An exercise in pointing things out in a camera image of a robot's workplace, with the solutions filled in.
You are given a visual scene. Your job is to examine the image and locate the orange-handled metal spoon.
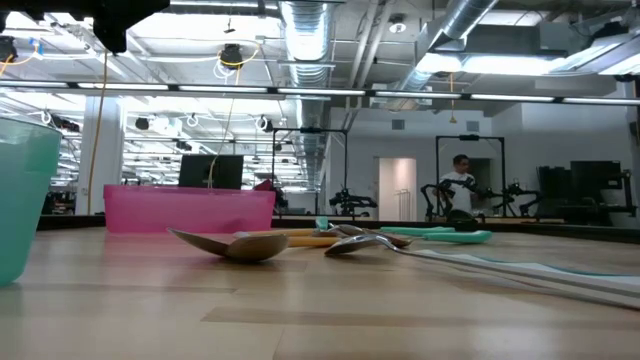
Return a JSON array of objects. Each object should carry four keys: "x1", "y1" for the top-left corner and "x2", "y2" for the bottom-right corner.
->
[
  {"x1": 167, "y1": 227, "x2": 344, "y2": 262},
  {"x1": 234, "y1": 223, "x2": 372, "y2": 239}
]

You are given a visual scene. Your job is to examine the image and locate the silver ventilation duct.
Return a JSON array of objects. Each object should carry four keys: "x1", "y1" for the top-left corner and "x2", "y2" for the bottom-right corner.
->
[
  {"x1": 344, "y1": 0, "x2": 501, "y2": 131},
  {"x1": 278, "y1": 0, "x2": 335, "y2": 186}
]

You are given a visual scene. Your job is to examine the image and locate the person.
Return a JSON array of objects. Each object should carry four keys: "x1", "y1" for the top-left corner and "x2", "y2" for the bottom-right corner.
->
[{"x1": 438, "y1": 153, "x2": 476, "y2": 217}]

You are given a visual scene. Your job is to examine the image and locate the translucent teal plastic bin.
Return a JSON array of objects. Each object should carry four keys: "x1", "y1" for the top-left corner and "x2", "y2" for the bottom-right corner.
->
[{"x1": 0, "y1": 115, "x2": 64, "y2": 288}]

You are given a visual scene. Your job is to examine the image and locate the black monitor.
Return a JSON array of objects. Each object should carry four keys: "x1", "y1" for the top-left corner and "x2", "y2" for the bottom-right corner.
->
[{"x1": 177, "y1": 153, "x2": 245, "y2": 192}]

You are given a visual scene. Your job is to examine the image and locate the yellow ceiling cable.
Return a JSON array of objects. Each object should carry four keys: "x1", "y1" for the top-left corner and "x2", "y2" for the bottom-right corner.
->
[{"x1": 206, "y1": 43, "x2": 262, "y2": 191}]

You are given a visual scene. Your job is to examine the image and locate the yellow hanging cable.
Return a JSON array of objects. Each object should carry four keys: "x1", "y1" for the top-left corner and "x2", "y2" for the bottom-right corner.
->
[{"x1": 86, "y1": 49, "x2": 112, "y2": 216}]

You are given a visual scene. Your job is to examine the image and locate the pink plastic bin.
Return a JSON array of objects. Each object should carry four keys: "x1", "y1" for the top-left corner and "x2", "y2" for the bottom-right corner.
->
[{"x1": 103, "y1": 183, "x2": 277, "y2": 235}]

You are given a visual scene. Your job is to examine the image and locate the long ceiling light bar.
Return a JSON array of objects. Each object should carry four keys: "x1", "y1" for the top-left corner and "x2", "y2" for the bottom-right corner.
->
[{"x1": 0, "y1": 79, "x2": 640, "y2": 107}]

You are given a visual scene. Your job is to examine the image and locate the dark equipment rack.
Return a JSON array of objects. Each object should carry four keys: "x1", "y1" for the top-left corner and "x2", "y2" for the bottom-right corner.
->
[{"x1": 537, "y1": 159, "x2": 637, "y2": 226}]

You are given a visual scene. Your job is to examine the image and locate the black ceiling device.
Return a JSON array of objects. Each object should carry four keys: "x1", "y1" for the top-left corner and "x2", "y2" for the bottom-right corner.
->
[{"x1": 218, "y1": 43, "x2": 245, "y2": 70}]

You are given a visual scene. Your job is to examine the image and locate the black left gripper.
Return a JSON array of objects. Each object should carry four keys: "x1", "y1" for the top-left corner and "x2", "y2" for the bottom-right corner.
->
[{"x1": 0, "y1": 0, "x2": 172, "y2": 55}]

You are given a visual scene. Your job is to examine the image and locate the black background robot arms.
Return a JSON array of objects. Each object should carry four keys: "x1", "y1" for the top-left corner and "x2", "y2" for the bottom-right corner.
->
[{"x1": 419, "y1": 177, "x2": 544, "y2": 222}]

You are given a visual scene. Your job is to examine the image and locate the black metal rig frame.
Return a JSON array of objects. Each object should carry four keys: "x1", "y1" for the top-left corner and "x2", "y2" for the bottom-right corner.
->
[
  {"x1": 271, "y1": 127, "x2": 350, "y2": 217},
  {"x1": 435, "y1": 134, "x2": 506, "y2": 221}
]

